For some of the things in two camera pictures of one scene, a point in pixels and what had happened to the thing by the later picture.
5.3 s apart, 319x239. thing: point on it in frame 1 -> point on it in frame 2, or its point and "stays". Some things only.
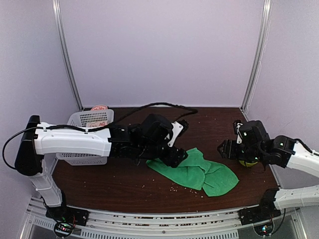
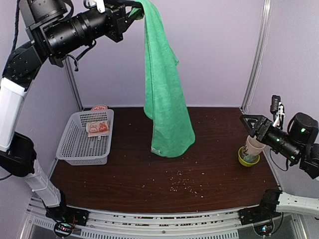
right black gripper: x=229 y=152 -> x=259 y=121
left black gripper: x=176 y=158 -> x=120 y=21
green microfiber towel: x=196 y=171 -> x=165 y=102
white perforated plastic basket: x=80 y=119 stays
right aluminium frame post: x=263 y=35 stays
